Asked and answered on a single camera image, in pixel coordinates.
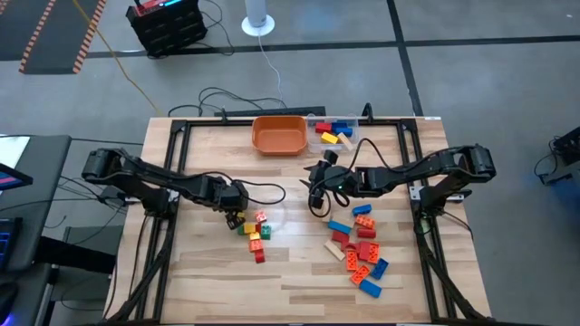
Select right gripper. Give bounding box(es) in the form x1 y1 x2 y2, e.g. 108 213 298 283
299 149 360 211

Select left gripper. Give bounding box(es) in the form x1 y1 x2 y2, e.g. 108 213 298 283
200 176 252 231

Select light blue block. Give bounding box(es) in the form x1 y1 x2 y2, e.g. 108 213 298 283
327 219 353 235

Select dark blue wooden block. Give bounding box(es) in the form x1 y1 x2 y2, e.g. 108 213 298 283
331 120 354 137

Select long dark blue plastic brick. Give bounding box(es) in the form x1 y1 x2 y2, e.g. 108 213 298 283
370 257 391 281

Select clear plastic container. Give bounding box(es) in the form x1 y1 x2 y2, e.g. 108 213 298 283
305 112 362 155

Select orange plastic bin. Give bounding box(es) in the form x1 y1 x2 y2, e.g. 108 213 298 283
251 115 309 158

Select white tower fan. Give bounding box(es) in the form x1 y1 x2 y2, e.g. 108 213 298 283
240 0 276 37

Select dark grey desk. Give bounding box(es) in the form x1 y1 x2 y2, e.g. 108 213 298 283
0 134 73 273

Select black plastic crate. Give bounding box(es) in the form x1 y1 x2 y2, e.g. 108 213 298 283
125 0 209 59

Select tablet with pink screen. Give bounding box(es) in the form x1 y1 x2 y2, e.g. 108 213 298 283
0 162 34 191

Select keyboard with blue lights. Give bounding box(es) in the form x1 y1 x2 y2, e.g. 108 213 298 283
0 216 24 273

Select red electronic device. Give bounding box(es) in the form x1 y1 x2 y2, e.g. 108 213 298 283
133 0 191 17

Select white sheet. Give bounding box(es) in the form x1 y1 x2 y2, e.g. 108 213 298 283
0 135 32 169

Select black floor equipment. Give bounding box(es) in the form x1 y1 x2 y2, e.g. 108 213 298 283
533 125 580 187

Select black mat orange striped edge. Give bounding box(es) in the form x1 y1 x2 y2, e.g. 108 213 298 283
0 0 55 62
18 0 109 75

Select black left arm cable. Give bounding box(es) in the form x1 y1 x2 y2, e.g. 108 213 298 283
179 170 287 206

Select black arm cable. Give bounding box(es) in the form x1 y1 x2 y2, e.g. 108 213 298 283
307 138 436 221
179 170 287 206

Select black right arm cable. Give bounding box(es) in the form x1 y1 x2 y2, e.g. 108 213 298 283
307 138 436 221

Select black aluminium table frame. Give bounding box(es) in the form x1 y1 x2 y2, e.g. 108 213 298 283
103 102 490 325

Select white power cable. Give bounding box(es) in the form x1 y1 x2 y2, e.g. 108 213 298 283
257 34 285 108

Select black floor cables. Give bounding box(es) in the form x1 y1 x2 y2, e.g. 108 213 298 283
167 86 289 118

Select yellow cable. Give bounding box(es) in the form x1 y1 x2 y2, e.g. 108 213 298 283
71 0 162 117

